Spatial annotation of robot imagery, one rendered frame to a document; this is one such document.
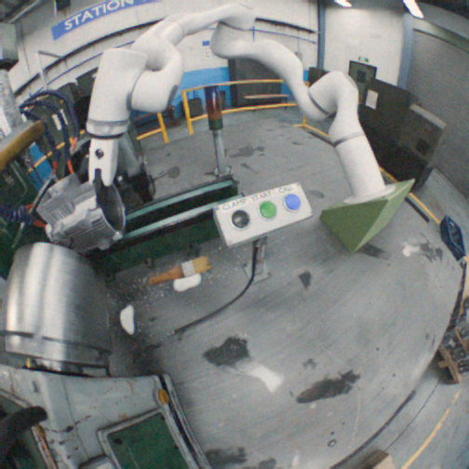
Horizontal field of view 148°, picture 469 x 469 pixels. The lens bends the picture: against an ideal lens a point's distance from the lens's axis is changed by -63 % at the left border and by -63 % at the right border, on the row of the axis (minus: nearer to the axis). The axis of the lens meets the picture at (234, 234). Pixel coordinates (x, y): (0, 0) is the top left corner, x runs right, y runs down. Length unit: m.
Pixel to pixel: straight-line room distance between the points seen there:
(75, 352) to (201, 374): 0.30
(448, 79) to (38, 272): 7.02
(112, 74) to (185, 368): 0.62
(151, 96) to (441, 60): 6.86
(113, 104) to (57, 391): 0.40
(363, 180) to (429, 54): 6.55
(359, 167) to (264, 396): 0.66
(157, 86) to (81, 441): 0.48
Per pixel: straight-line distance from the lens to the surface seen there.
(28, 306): 0.33
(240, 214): 0.29
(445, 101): 6.63
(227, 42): 0.68
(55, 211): 0.56
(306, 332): 0.51
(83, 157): 0.74
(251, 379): 0.49
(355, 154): 0.59
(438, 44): 7.07
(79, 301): 0.34
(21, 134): 0.50
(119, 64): 0.34
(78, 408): 0.28
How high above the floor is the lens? 1.28
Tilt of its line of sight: 52 degrees down
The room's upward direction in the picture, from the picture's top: 6 degrees counter-clockwise
